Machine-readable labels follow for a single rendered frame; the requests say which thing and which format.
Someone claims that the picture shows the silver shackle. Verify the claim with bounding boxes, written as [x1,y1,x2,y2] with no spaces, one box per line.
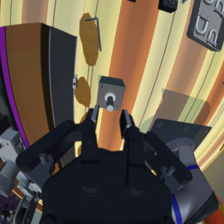
[206,30,221,47]
[194,17,211,36]

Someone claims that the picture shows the grey knurled cylinder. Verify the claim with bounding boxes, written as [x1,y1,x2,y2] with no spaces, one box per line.
[0,159,20,197]

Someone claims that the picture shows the dark grey clamp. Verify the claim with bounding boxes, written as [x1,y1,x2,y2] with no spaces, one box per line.
[14,191,42,224]

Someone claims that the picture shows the light grey box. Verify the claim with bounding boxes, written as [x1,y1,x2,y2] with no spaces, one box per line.
[0,129,28,157]

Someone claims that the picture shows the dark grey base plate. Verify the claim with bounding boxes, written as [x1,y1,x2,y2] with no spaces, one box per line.
[149,118,212,151]

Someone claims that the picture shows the grey block with screws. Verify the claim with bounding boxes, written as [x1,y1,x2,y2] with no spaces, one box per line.
[97,76,126,112]

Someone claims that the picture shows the black block with hole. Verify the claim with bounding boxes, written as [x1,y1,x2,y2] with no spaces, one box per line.
[157,0,179,14]

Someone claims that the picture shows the grey tray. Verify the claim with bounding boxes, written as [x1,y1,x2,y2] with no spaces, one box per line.
[186,0,224,52]

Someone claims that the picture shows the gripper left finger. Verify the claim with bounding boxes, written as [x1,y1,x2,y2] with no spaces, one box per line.
[15,105,100,188]

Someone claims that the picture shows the light grey round fitting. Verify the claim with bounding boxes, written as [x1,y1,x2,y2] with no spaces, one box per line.
[17,177,42,194]

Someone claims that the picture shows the grey hex key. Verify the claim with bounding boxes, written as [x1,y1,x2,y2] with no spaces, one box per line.
[85,17,102,52]

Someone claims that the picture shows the dark plunger with white tip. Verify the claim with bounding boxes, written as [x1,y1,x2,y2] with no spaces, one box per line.
[104,92,116,113]

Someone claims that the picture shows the purple board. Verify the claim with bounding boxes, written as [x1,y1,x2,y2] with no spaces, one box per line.
[0,195,21,224]

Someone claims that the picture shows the orange block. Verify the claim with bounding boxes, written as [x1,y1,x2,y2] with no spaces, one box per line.
[204,194,224,224]

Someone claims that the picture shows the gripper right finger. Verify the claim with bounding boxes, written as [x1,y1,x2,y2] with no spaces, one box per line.
[119,109,194,194]

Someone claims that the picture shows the brown cabinet with purple edge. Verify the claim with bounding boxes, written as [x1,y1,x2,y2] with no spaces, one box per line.
[0,22,78,168]

